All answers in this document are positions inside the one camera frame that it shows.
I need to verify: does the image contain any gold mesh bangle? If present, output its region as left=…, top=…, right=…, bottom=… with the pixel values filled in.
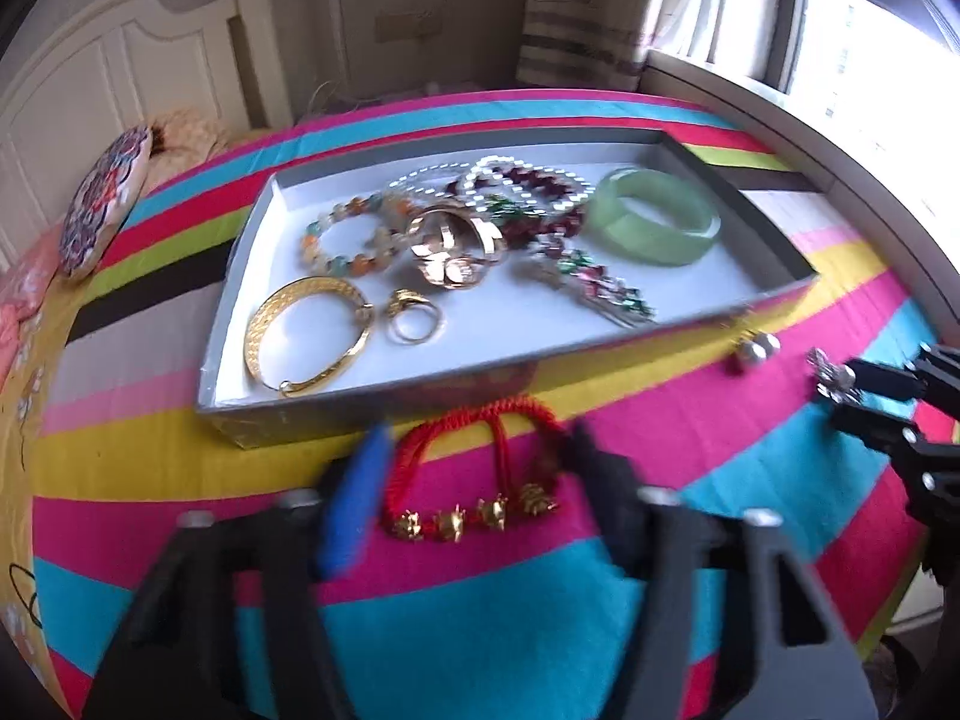
left=242, top=277, right=376, bottom=398

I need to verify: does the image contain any red cord gold charm bracelet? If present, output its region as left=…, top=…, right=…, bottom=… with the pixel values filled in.
left=379, top=395, right=580, bottom=543

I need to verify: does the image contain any pink floral pillow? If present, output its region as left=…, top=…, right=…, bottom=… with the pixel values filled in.
left=0, top=223, right=64, bottom=322

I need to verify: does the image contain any white charging cable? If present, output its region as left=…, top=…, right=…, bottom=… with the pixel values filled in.
left=299, top=78, right=378, bottom=122

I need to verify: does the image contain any gold ring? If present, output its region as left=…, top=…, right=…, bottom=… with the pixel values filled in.
left=382, top=286, right=446, bottom=347

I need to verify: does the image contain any dark red bead bracelet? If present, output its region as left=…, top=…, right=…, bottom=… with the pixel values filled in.
left=444, top=164, right=594, bottom=251

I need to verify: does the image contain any wall power socket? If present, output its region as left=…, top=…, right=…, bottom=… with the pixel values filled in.
left=374, top=8, right=443, bottom=44

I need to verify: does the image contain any pastel multicolour bead bracelet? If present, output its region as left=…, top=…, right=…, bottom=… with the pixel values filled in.
left=299, top=188, right=427, bottom=278

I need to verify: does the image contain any yellow daisy bedsheet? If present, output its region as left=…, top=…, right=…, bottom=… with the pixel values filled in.
left=2, top=283, right=78, bottom=710

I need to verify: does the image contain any round patterned cushion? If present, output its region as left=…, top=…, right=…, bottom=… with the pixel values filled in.
left=59, top=124, right=153, bottom=281

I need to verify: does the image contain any grey cardboard tray box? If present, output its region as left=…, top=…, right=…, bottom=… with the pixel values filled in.
left=195, top=125, right=817, bottom=449

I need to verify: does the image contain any folded pink floral quilt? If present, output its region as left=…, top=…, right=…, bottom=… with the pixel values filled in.
left=0, top=283, right=46, bottom=383

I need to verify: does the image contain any dark framed window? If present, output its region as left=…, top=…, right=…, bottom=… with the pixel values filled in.
left=704, top=0, right=960, bottom=122

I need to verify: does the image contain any green jade bangle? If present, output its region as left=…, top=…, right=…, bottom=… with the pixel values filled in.
left=586, top=167, right=722, bottom=266

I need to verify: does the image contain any pearl earring pair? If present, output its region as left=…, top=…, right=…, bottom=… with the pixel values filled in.
left=734, top=330, right=782, bottom=371

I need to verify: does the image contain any printed beige curtain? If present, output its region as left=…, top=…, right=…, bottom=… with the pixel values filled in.
left=514, top=0, right=723, bottom=91

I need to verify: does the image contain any silver jewelled hair clip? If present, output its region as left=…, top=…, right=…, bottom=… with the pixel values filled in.
left=524, top=234, right=654, bottom=327

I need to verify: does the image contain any black cable on bed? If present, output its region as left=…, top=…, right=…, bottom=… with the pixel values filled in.
left=6, top=562, right=46, bottom=631

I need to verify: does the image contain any beige fuzzy blanket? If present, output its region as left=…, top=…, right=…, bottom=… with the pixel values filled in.
left=142, top=107, right=229, bottom=197

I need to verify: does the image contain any rainbow striped tablecloth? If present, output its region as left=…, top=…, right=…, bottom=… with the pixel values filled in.
left=31, top=89, right=935, bottom=718

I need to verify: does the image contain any white wooden headboard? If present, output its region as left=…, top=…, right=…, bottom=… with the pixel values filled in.
left=2, top=0, right=293, bottom=266

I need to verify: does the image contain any white pearl necklace with pendant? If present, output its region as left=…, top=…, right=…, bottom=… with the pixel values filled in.
left=382, top=152, right=599, bottom=221

